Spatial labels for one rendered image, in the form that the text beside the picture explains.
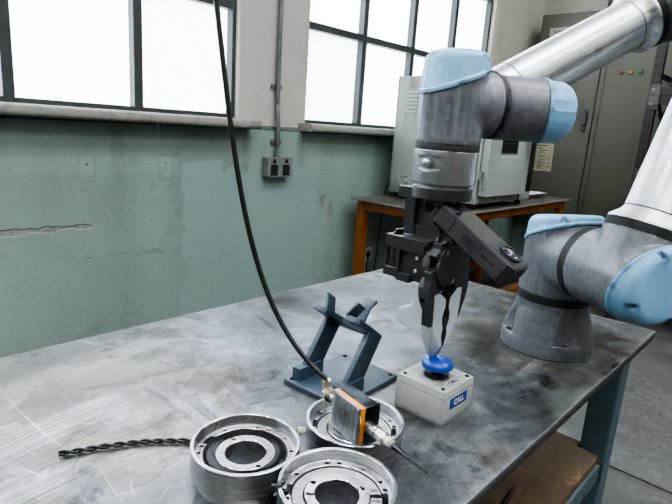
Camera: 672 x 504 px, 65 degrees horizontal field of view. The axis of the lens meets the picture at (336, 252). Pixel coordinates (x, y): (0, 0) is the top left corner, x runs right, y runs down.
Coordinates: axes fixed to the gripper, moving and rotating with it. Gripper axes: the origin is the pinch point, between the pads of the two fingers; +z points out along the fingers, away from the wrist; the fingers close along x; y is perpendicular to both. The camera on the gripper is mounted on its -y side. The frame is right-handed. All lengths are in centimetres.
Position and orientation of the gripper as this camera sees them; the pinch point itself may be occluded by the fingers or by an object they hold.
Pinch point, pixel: (438, 348)
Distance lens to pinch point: 69.1
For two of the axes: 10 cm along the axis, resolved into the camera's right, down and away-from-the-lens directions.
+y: -7.3, -2.1, 6.6
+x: -6.9, 1.2, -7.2
